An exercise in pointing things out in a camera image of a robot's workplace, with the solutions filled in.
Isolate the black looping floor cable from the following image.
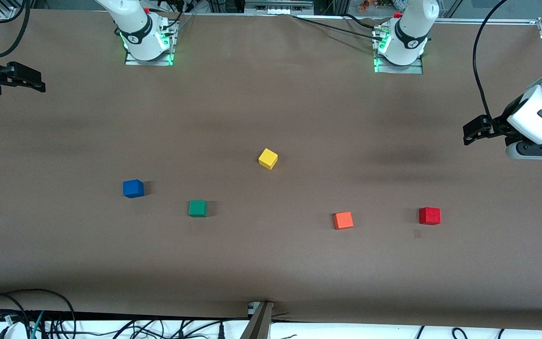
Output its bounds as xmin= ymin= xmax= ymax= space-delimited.
xmin=0 ymin=288 xmax=76 ymax=339

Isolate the silver aluminium frame bracket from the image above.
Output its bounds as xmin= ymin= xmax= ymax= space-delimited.
xmin=245 ymin=0 xmax=314 ymax=16

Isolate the aluminium frame rail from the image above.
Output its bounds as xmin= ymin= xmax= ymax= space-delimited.
xmin=440 ymin=17 xmax=542 ymax=38

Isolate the grey camera mount pole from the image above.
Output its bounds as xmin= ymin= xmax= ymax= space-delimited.
xmin=240 ymin=301 xmax=274 ymax=339

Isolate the teal cable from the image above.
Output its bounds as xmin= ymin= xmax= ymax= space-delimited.
xmin=30 ymin=311 xmax=45 ymax=339

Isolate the blue wooden block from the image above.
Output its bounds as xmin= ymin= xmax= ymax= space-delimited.
xmin=123 ymin=179 xmax=144 ymax=199

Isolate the black base cable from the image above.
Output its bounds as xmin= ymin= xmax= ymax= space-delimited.
xmin=342 ymin=13 xmax=384 ymax=30
xmin=291 ymin=16 xmax=382 ymax=39

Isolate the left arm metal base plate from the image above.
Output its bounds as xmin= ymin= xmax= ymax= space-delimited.
xmin=374 ymin=26 xmax=424 ymax=74

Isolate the yellow wooden block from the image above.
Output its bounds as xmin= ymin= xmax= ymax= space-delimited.
xmin=258 ymin=148 xmax=279 ymax=170

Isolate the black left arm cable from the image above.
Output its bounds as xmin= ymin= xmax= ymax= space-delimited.
xmin=472 ymin=0 xmax=509 ymax=124

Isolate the red wooden block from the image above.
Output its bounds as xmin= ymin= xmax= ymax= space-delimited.
xmin=419 ymin=207 xmax=441 ymax=226

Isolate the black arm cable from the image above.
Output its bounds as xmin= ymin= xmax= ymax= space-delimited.
xmin=472 ymin=0 xmax=509 ymax=124
xmin=0 ymin=0 xmax=32 ymax=61

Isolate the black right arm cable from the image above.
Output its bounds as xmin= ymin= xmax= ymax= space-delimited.
xmin=0 ymin=0 xmax=32 ymax=61

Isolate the orange wooden block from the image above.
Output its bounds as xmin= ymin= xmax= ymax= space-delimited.
xmin=333 ymin=211 xmax=354 ymax=230

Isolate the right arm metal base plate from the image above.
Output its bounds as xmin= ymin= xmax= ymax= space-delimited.
xmin=124 ymin=19 xmax=176 ymax=66

